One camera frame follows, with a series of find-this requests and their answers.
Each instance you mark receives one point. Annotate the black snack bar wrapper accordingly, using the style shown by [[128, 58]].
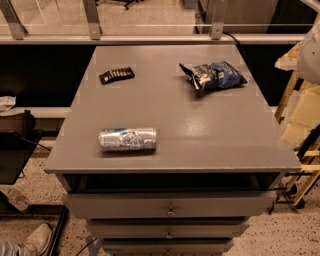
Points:
[[116, 75]]

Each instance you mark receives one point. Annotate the grey drawer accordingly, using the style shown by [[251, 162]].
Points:
[[162, 246], [168, 205], [172, 228]]

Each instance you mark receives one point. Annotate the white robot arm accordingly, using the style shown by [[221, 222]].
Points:
[[308, 63]]

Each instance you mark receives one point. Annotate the black side table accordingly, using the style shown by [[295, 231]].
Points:
[[18, 140]]

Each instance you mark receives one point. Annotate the crumpled white paper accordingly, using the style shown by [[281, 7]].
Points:
[[6, 103]]

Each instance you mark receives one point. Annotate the bottom grey drawer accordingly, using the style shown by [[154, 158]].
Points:
[[162, 246]]

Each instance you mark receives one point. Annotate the top grey drawer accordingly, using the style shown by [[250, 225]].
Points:
[[168, 205]]

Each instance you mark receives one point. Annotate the grey drawer cabinet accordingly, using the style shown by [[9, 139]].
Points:
[[225, 141]]

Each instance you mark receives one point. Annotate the metal railing ledge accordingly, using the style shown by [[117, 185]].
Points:
[[153, 39]]

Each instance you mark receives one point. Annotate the middle grey drawer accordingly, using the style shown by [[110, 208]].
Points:
[[172, 228]]

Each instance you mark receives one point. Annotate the silver redbull can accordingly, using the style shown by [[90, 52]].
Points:
[[128, 139]]

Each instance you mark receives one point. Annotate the white sneaker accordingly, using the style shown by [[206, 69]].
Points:
[[37, 242]]

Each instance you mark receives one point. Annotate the blue chip bag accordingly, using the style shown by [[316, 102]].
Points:
[[215, 76]]

